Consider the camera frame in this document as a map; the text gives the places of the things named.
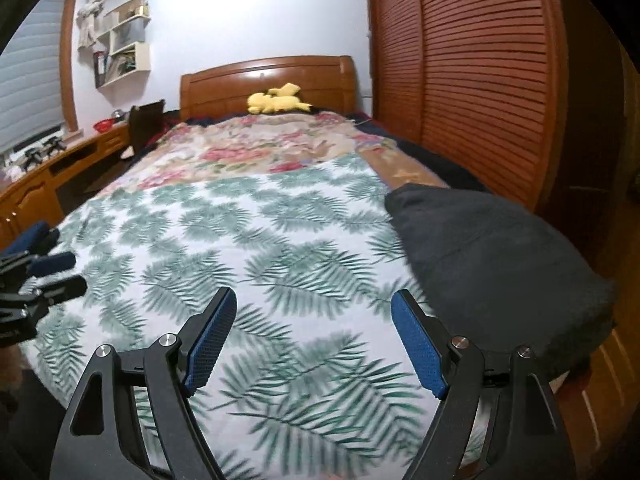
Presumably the leaf and floral bedspread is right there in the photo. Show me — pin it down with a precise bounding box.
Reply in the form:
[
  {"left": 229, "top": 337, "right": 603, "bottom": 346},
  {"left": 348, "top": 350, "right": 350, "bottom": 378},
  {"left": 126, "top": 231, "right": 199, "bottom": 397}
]
[{"left": 23, "top": 112, "right": 438, "bottom": 479}]

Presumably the yellow plush toy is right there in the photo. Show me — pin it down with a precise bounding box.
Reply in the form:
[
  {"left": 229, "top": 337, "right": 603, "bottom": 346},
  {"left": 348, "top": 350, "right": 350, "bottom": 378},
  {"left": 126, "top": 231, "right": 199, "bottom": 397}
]
[{"left": 246, "top": 82, "right": 311, "bottom": 115}]

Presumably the grey window blind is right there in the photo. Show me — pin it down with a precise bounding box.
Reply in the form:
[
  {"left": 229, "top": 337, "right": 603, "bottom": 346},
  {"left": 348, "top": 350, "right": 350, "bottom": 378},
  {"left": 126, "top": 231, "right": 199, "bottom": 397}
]
[{"left": 0, "top": 0, "right": 66, "bottom": 152}]

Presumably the wooden headboard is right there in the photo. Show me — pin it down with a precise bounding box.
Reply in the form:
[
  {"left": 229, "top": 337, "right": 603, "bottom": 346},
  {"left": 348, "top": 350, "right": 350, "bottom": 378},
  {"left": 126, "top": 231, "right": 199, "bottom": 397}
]
[{"left": 180, "top": 55, "right": 358, "bottom": 120}]

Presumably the wooden desk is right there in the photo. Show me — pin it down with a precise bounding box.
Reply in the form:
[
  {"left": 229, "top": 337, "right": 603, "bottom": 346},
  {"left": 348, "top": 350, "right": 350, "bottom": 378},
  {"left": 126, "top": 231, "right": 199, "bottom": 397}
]
[{"left": 1, "top": 122, "right": 129, "bottom": 247}]

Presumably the wooden louvered wardrobe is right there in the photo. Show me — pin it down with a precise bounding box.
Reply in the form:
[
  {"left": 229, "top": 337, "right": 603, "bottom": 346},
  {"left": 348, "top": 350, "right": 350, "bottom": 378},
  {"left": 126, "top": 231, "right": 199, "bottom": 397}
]
[{"left": 364, "top": 0, "right": 622, "bottom": 216}]

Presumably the black tripod on desk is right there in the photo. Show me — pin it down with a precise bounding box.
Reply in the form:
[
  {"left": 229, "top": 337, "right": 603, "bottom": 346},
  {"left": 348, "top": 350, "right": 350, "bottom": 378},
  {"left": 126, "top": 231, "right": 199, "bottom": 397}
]
[{"left": 20, "top": 136, "right": 67, "bottom": 172}]

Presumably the white wall shelf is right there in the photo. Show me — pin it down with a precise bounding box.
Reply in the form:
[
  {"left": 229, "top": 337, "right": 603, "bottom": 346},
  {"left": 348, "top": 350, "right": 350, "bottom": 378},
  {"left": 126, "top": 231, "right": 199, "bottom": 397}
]
[{"left": 76, "top": 0, "right": 151, "bottom": 90}]

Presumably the dark wooden chair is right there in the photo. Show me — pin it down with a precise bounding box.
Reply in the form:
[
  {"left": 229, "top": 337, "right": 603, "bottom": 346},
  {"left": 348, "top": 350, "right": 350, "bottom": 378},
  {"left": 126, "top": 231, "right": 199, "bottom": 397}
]
[{"left": 120, "top": 100, "right": 165, "bottom": 160}]

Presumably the dark grey jacket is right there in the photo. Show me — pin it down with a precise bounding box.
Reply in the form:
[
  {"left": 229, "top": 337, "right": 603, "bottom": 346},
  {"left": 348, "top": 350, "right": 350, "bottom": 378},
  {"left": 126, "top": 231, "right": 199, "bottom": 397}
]
[{"left": 384, "top": 183, "right": 614, "bottom": 378}]

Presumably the red basket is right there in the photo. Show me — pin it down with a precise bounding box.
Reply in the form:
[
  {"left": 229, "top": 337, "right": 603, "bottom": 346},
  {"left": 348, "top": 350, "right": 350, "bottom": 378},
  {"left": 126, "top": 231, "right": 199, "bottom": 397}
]
[{"left": 93, "top": 118, "right": 115, "bottom": 133}]

